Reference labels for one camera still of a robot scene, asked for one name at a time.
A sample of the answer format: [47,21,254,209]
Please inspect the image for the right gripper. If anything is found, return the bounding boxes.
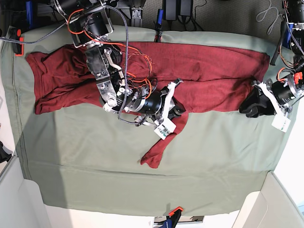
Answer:
[124,78,186,126]

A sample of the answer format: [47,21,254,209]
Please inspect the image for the black power adapter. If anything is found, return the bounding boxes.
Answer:
[163,0,177,21]
[179,0,193,17]

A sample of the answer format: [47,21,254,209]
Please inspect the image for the black power adapter right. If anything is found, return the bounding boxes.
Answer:
[179,0,193,17]

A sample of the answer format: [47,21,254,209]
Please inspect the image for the red long-sleeve T-shirt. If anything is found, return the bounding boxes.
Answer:
[26,42,270,169]

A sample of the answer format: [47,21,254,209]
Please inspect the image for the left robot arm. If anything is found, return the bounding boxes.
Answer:
[239,0,304,118]

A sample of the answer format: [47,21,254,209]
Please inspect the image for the orange black clamp left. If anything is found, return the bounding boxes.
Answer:
[10,28,25,57]

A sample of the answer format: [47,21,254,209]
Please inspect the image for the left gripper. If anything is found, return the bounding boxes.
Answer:
[239,79,302,118]

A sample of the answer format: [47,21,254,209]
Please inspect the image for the blue clamp top left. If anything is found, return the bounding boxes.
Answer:
[26,0,34,29]

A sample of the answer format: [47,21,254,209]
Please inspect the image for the black power adapter left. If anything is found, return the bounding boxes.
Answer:
[163,0,177,21]

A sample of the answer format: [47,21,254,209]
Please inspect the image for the blue clamp bottom edge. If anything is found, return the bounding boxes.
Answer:
[160,206,184,228]

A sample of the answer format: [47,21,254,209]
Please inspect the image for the green table cloth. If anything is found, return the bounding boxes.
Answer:
[0,23,304,217]

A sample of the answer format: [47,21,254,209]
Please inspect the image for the grey metal bracket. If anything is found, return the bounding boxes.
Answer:
[131,8,143,28]

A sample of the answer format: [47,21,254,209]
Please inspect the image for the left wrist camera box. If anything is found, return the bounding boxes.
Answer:
[271,114,291,133]

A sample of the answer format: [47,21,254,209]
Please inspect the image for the blue black centre clamp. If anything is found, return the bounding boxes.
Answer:
[154,9,163,43]

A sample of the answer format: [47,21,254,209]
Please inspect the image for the white bin right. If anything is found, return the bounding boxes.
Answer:
[233,171,304,228]

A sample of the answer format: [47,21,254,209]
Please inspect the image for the grey coiled cable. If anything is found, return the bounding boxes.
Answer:
[255,0,285,35]

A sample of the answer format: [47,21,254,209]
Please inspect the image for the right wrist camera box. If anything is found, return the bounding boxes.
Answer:
[154,118,176,140]

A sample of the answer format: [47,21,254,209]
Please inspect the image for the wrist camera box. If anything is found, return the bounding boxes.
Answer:
[154,118,176,140]
[271,114,291,133]

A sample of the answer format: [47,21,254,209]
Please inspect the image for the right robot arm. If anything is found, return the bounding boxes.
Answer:
[54,0,185,126]

